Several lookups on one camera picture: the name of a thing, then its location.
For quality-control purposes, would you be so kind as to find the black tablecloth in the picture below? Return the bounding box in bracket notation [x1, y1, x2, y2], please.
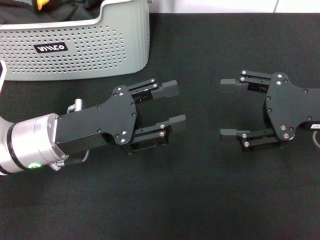
[0, 12, 320, 240]

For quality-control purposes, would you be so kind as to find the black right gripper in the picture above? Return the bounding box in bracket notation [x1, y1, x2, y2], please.
[219, 69, 320, 154]

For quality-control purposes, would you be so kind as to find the grey perforated plastic storage box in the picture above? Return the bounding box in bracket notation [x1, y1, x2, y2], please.
[0, 0, 151, 82]

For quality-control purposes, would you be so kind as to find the grey and yellow towel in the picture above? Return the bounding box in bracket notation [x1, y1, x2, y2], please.
[34, 0, 50, 11]

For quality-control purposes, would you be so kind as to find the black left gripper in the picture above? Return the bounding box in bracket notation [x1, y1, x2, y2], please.
[54, 78, 188, 157]

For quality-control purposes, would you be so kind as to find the dark cloths pile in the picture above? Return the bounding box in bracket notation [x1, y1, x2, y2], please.
[0, 0, 106, 26]

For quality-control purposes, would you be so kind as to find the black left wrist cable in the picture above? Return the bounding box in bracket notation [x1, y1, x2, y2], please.
[51, 149, 90, 172]

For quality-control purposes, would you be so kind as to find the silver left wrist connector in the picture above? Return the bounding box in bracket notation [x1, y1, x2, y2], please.
[66, 98, 84, 113]

